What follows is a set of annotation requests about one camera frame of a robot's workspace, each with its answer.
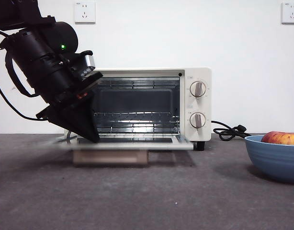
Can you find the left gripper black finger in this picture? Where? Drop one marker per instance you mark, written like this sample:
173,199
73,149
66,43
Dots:
82,119

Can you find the oven door with glass window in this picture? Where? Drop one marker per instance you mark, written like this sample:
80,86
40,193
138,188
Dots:
137,146

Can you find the cream Toshiba toaster oven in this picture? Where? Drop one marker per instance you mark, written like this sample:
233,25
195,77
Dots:
204,105

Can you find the blue ribbed bowl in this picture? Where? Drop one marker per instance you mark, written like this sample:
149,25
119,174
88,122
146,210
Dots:
276,160

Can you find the red apple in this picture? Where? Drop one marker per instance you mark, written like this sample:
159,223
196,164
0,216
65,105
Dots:
279,138

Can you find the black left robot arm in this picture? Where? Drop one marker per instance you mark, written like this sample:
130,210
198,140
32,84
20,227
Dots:
41,55

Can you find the beige oven knob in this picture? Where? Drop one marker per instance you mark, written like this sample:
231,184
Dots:
197,119
198,89

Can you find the left wrist grey camera box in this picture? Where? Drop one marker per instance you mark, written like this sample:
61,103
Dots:
89,62

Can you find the white wall socket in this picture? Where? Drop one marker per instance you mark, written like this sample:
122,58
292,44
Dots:
84,13
291,13

